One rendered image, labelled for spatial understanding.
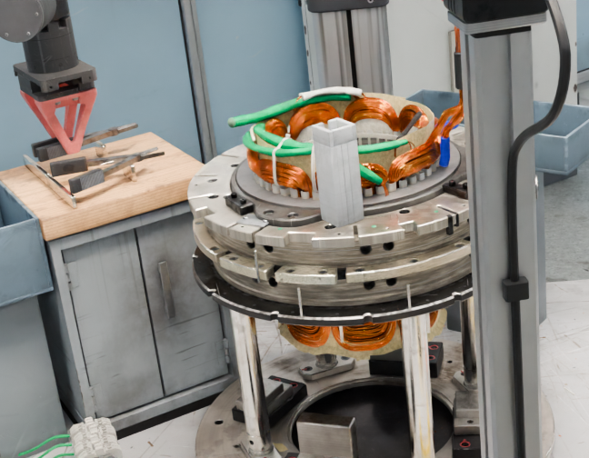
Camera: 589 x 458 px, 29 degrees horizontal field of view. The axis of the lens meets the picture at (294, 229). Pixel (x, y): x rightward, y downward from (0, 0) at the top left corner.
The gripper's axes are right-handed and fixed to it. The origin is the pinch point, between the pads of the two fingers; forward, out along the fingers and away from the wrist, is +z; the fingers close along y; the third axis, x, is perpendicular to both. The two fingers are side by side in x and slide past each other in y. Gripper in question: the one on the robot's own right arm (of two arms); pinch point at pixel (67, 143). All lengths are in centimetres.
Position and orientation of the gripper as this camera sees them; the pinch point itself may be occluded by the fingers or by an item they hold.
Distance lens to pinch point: 133.8
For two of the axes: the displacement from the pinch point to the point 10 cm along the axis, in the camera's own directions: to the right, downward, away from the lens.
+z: 1.0, 9.1, 3.9
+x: 8.6, -2.8, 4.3
